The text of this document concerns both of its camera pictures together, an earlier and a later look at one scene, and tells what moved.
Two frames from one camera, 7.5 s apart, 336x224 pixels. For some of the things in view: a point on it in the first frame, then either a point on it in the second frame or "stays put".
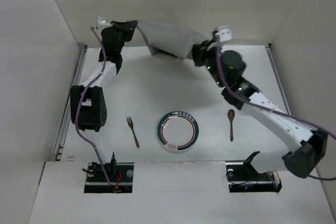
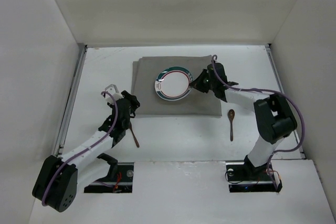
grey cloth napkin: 164,40 to 144,71
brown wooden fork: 130,125 stays put
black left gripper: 126,26 to 130,100
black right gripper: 197,51 to 202,83
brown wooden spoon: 231,114 stays put
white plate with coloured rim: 178,130 to 172,83
